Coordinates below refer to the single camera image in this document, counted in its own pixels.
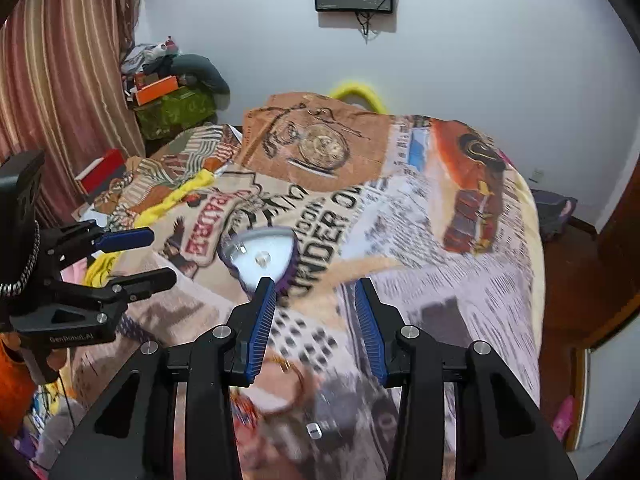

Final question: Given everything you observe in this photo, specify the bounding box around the purple heart jewelry box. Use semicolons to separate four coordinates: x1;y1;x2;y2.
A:
217;226;298;297

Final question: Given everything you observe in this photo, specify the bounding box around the dark bag on floor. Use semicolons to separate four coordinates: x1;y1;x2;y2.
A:
532;190;577;242

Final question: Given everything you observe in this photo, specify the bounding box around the yellow plush loop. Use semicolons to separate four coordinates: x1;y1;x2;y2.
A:
329;80;388;115

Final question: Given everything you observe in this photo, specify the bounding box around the red gold braided bracelet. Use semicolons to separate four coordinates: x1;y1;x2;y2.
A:
240;353;321;416

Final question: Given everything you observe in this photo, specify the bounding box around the orange box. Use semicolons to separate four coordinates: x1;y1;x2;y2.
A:
136;76;179;106

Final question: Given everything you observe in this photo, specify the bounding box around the printed newspaper pattern blanket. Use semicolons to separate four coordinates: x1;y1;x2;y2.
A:
72;92;544;479

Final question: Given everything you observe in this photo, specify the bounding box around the striped red beige curtain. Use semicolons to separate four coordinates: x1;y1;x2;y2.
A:
1;0;144;226

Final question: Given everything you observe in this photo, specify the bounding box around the dark green plush toy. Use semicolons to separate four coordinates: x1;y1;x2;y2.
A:
170;54;230;94

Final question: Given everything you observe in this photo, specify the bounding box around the red white book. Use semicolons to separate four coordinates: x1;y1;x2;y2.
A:
75;148;126;196

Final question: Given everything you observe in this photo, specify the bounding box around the brown wooden door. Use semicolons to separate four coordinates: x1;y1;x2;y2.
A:
539;145;639;451

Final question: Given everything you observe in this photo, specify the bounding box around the left hand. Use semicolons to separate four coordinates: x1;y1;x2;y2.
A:
17;346;68;386

